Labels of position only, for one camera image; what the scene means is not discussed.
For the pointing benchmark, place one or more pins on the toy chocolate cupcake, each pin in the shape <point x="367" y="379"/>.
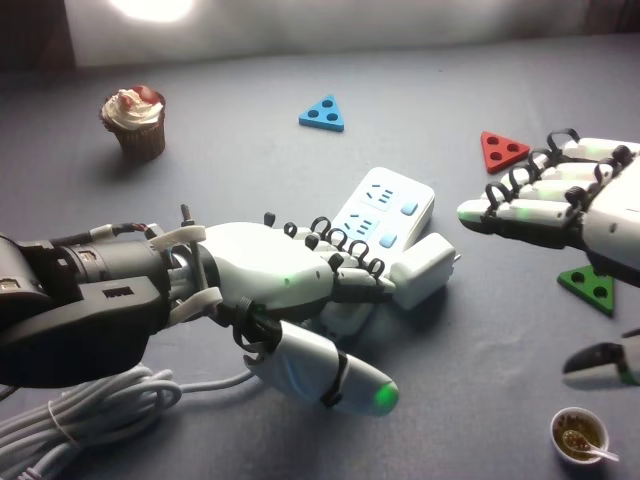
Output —
<point x="137" y="130"/>

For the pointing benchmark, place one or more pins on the white plug adapter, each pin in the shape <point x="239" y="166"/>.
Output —
<point x="420" y="270"/>

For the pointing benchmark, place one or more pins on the grey tablecloth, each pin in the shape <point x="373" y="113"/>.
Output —
<point x="250" y="175"/>

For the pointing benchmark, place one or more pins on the white power strip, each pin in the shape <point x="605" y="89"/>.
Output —
<point x="395" y="192"/>

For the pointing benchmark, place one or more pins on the blue triangle with holes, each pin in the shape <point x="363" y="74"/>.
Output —
<point x="322" y="117"/>

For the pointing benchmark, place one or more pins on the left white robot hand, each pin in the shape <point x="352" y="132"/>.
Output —
<point x="260" y="265"/>

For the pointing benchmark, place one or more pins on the green triangle with holes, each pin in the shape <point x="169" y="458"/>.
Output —
<point x="597" y="299"/>

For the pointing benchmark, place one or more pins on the white backdrop panel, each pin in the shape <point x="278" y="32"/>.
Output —
<point x="350" y="25"/>

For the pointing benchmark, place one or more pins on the small white spoon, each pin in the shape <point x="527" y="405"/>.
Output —
<point x="597" y="452"/>

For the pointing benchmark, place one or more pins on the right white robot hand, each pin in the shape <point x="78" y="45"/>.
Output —
<point x="615" y="215"/>

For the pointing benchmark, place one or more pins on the dark brown panel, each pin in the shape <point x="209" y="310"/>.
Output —
<point x="35" y="30"/>

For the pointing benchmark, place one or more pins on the small white soup bowl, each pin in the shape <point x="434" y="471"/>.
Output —
<point x="562" y="447"/>

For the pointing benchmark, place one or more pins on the red triangle with holes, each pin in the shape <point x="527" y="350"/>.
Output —
<point x="492" y="155"/>

